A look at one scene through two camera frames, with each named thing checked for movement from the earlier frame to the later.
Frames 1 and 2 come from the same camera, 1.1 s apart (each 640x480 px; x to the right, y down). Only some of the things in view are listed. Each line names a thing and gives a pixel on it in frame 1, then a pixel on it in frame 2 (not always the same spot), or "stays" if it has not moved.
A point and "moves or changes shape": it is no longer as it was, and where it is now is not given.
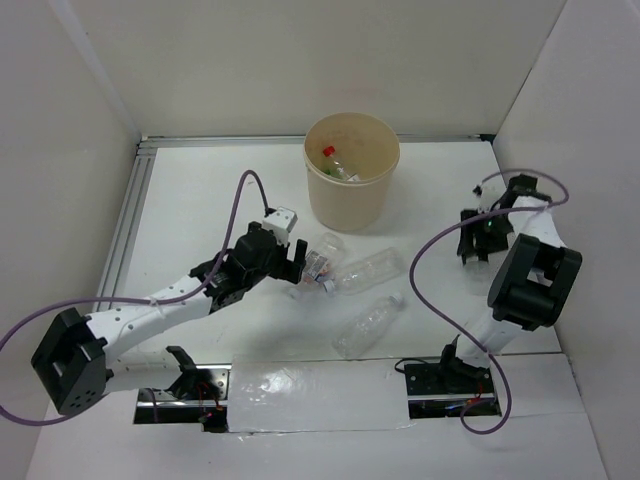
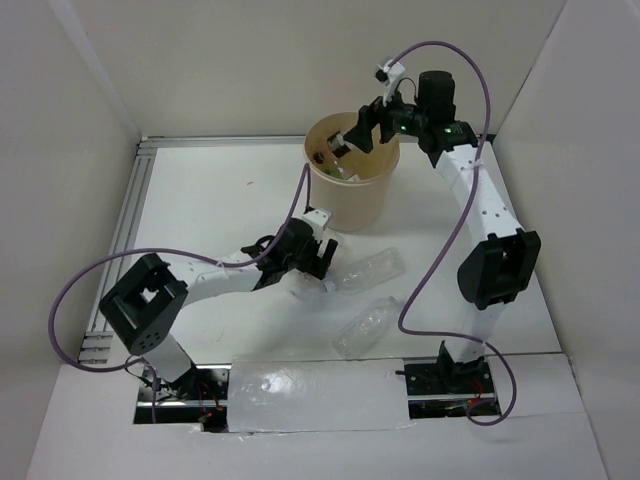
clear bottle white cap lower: (361, 329) stays
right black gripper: (466, 239) → (361, 134)
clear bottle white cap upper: (377, 269) stays
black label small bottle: (477, 276) moves or changes shape
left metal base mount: (200, 397) stays
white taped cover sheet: (310, 394) stays
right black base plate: (440, 389) stays
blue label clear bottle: (324, 260) moves or changes shape
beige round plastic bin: (366, 145) stays
